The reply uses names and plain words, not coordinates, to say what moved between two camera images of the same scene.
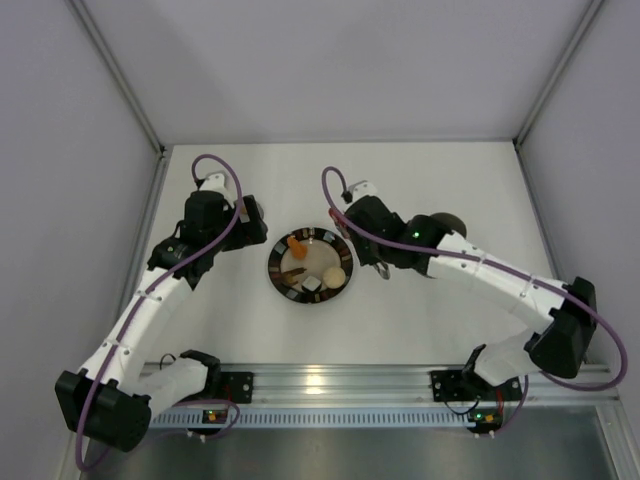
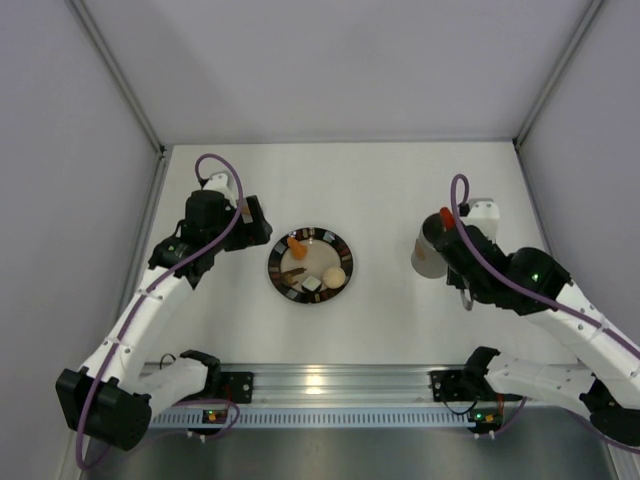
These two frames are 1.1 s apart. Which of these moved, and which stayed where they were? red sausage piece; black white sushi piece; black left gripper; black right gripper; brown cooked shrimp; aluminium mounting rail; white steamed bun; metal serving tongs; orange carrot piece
Moved: metal serving tongs; black right gripper; red sausage piece
Stayed: aluminium mounting rail; white steamed bun; brown cooked shrimp; black white sushi piece; black left gripper; orange carrot piece
